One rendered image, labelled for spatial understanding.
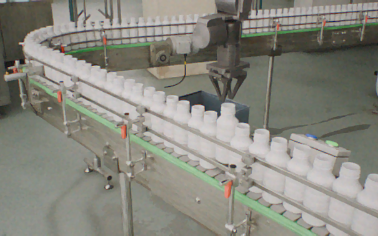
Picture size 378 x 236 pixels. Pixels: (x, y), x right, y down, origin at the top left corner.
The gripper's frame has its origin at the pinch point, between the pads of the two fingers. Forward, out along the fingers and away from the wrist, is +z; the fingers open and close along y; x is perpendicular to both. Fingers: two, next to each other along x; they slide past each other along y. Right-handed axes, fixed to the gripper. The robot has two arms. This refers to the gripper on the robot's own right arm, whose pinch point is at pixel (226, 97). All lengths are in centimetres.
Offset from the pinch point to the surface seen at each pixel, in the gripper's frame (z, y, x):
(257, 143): 8.7, 0.9, 12.0
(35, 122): 122, -63, -308
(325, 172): 8.7, 1.0, 30.6
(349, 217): 16.9, 0.8, 37.4
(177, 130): 14.3, 2.5, -16.7
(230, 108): 2.5, 0.1, 1.6
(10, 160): 123, -15, -245
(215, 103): 31, -58, -59
